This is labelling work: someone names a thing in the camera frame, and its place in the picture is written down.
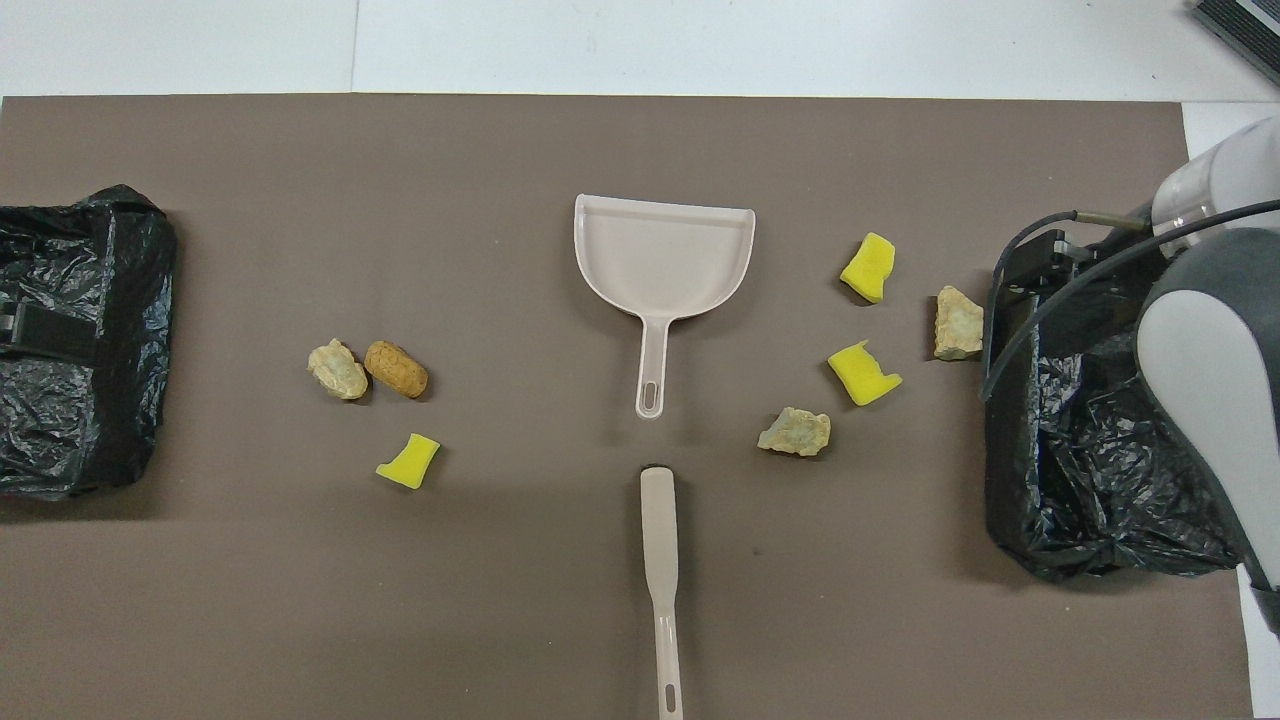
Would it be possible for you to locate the dark ribbed device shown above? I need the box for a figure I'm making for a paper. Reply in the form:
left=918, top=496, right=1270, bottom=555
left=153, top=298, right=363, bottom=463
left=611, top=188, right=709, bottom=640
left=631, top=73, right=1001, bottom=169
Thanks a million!
left=1190, top=0, right=1280, bottom=86

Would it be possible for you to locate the yellow sponge piece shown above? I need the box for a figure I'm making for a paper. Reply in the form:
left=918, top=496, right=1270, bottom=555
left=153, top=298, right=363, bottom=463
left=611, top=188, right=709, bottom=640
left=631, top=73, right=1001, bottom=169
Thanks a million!
left=839, top=232, right=897, bottom=305
left=827, top=340, right=904, bottom=408
left=375, top=432, right=442, bottom=491

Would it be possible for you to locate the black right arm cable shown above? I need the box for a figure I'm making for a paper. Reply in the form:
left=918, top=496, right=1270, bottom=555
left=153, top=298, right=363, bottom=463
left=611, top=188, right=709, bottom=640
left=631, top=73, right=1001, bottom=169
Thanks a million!
left=980, top=198, right=1280, bottom=401

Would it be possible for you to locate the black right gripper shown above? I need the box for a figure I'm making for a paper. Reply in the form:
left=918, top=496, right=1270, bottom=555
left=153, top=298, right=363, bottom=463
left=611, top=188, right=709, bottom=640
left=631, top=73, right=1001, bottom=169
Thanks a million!
left=995, top=229, right=1146, bottom=303

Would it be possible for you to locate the large brown table mat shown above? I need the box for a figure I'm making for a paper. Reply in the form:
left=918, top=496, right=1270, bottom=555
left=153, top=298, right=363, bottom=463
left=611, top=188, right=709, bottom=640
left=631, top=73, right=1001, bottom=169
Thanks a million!
left=0, top=95, right=1256, bottom=720

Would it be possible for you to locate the beige hand brush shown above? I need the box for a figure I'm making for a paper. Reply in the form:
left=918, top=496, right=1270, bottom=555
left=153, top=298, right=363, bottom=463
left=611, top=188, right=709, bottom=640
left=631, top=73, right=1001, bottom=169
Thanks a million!
left=640, top=465, right=685, bottom=720

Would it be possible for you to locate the brown cork-like chunk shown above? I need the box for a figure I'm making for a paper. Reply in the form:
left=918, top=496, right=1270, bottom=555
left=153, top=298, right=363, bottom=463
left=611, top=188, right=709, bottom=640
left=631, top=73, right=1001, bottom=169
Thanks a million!
left=363, top=340, right=430, bottom=400

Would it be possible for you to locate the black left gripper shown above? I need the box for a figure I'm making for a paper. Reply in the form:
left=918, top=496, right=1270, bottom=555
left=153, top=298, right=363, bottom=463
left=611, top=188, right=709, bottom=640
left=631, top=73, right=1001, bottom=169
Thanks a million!
left=0, top=300, right=103, bottom=364

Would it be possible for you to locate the beige plastic dustpan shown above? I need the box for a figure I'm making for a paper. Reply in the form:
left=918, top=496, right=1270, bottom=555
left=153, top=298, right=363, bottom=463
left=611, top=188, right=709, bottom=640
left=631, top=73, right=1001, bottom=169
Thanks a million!
left=573, top=194, right=757, bottom=420

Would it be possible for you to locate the black bag lined bin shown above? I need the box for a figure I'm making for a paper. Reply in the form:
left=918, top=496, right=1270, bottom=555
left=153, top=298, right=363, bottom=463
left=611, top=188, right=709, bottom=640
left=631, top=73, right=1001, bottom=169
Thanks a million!
left=0, top=184, right=179, bottom=501
left=984, top=240, right=1251, bottom=583

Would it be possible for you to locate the beige foam rock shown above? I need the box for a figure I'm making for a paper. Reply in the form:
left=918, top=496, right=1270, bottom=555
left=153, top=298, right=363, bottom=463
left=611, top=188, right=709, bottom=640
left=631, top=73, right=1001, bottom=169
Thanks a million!
left=933, top=285, right=986, bottom=362
left=757, top=406, right=833, bottom=458
left=306, top=338, right=370, bottom=402

